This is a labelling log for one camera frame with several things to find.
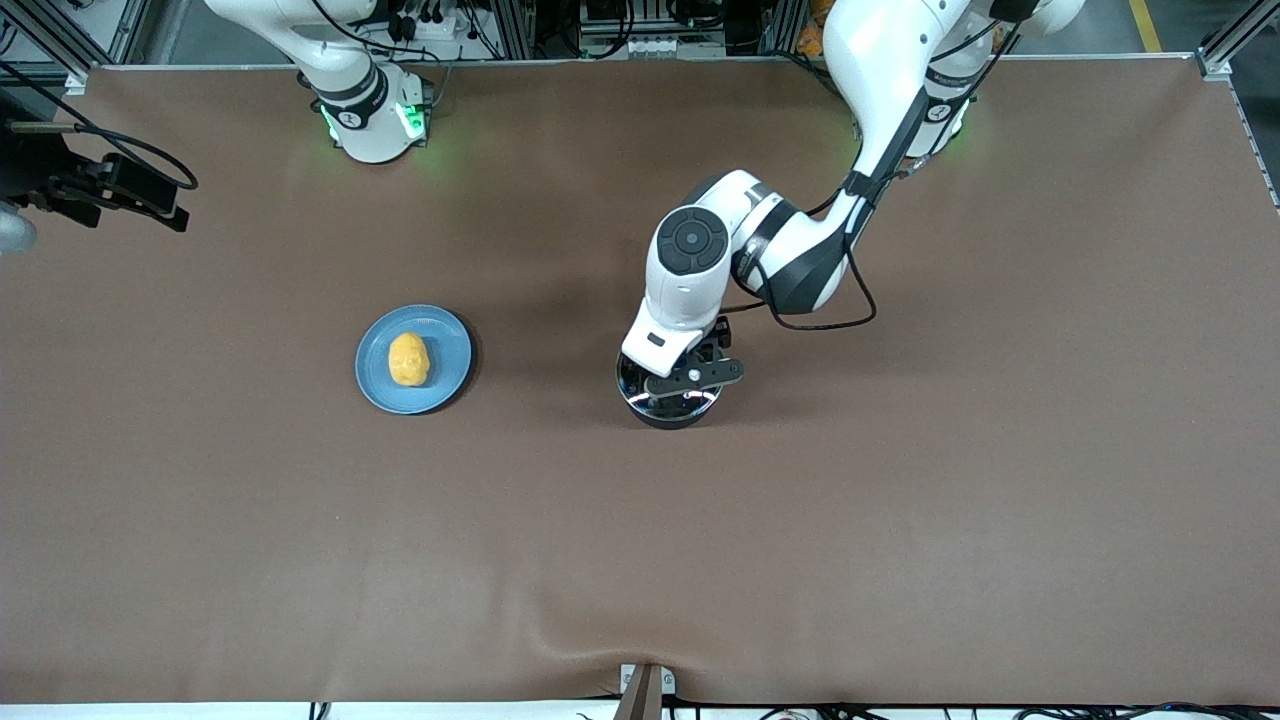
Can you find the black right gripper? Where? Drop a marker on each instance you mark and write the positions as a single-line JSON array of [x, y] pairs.
[[42, 172]]

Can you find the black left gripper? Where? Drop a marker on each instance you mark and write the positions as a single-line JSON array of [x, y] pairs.
[[712, 338]]

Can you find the glass lid with blue knob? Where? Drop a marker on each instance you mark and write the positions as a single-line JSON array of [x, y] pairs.
[[695, 405]]

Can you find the yellow potato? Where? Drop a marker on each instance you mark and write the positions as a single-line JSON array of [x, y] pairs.
[[408, 360]]

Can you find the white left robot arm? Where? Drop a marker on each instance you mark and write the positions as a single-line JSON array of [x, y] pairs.
[[880, 60]]

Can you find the brown table mat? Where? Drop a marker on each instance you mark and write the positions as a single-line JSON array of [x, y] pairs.
[[640, 550]]

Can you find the blue plate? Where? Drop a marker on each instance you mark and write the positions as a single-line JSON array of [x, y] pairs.
[[448, 350]]

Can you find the white power strip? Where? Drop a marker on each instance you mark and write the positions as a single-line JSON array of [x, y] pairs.
[[660, 46]]

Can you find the power strip with black plugs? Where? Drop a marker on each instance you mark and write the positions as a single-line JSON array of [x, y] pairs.
[[430, 25]]

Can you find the aluminium frame post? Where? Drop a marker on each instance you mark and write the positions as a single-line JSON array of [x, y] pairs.
[[60, 40], [1225, 45], [515, 30]]

